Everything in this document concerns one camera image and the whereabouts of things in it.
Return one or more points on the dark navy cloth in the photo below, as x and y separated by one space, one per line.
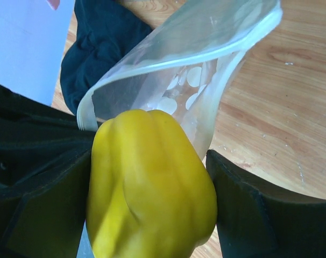
106 32

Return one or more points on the clear dotted zip top bag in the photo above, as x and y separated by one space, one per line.
182 67

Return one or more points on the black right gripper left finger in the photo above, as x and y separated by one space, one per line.
44 179

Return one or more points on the yellow bell pepper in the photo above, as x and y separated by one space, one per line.
149 193

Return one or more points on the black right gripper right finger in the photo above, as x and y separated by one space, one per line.
257 218

